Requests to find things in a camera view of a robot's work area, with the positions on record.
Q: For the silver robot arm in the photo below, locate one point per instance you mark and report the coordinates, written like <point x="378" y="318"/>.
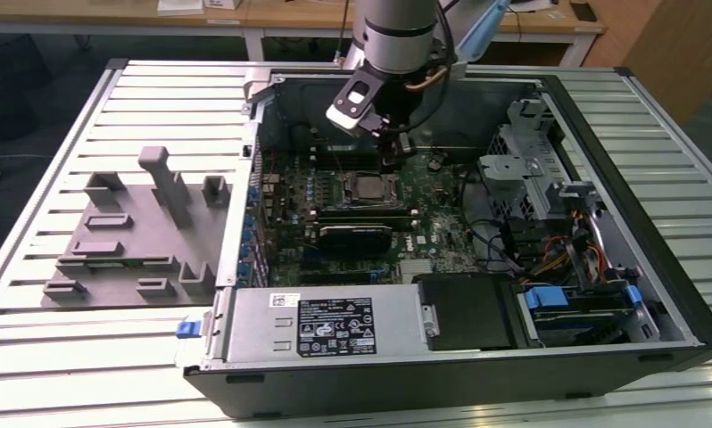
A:
<point x="397" y="40"/>

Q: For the black phone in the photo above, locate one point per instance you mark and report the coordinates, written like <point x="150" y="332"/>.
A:
<point x="584" y="11"/>

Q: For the black case fan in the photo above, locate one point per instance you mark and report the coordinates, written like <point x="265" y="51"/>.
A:
<point x="301" y="140"/>

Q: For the metal locking lever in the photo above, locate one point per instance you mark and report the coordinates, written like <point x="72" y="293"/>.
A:
<point x="374" y="205"/>

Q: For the black graphics card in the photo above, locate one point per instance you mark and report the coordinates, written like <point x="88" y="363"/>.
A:
<point x="356" y="243"/>

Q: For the green motherboard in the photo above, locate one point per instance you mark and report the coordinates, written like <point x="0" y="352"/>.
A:
<point x="440" y="223"/>

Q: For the black open PC case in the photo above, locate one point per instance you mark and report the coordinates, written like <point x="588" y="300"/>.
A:
<point x="392" y="392"/>

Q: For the blue plastic clip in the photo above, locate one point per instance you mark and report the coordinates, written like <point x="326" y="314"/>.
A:
<point x="632" y="296"/>

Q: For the wooden cabinet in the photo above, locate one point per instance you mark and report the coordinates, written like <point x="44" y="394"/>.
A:
<point x="677" y="53"/>

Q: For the green RAM stick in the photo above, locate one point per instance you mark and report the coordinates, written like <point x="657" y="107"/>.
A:
<point x="115" y="265"/>

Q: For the wooden desk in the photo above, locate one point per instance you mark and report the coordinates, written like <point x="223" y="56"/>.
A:
<point x="94" y="18"/>

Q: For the grey parts rack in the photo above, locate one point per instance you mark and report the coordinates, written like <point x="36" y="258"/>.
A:
<point x="154" y="249"/>

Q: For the metal drive cage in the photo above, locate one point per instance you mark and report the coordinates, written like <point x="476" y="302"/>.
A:
<point x="510" y="169"/>

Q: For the grey power supply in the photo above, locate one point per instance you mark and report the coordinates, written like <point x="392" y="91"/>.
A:
<point x="261" y="325"/>

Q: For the blue case latch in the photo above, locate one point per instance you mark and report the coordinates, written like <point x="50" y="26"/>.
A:
<point x="189" y="329"/>

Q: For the white paper box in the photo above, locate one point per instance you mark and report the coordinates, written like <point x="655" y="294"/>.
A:
<point x="221" y="3"/>
<point x="181" y="4"/>

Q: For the black plastic shroud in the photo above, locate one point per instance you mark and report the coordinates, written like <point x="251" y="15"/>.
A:
<point x="469" y="312"/>

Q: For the CPU socket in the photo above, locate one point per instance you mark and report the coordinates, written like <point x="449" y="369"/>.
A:
<point x="394" y="189"/>

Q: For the silver CPU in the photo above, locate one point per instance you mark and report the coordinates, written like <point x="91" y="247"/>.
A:
<point x="370" y="187"/>

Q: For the silver chipset heat sink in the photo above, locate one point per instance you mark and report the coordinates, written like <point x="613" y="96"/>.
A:
<point x="417" y="267"/>

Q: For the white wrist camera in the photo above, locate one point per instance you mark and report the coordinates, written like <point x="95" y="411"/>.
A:
<point x="353" y="102"/>
<point x="458" y="69"/>

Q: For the black RAM slot bank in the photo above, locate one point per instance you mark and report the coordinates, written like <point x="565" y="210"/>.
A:
<point x="362" y="218"/>
<point x="344" y="159"/>

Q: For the blue disk carrier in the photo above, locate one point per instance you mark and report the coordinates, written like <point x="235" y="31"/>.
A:
<point x="547" y="298"/>

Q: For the round coin battery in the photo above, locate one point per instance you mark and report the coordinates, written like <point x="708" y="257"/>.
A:
<point x="434" y="164"/>

